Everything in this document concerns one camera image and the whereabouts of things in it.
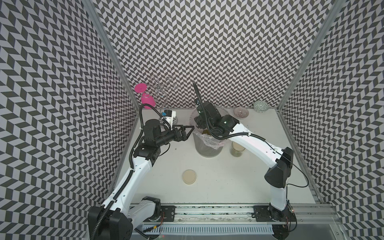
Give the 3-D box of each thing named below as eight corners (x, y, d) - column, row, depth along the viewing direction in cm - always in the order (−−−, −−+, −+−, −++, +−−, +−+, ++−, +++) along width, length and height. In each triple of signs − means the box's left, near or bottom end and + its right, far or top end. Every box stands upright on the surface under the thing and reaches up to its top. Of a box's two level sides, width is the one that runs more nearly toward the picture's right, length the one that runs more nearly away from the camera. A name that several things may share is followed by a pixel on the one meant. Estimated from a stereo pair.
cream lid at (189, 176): (182, 184, 85) (181, 183, 83) (183, 171, 90) (182, 169, 88) (196, 184, 85) (196, 183, 83) (196, 171, 90) (196, 169, 88)
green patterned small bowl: (258, 114, 115) (260, 110, 112) (251, 106, 120) (252, 102, 117) (269, 109, 118) (271, 106, 115) (261, 102, 123) (263, 98, 120)
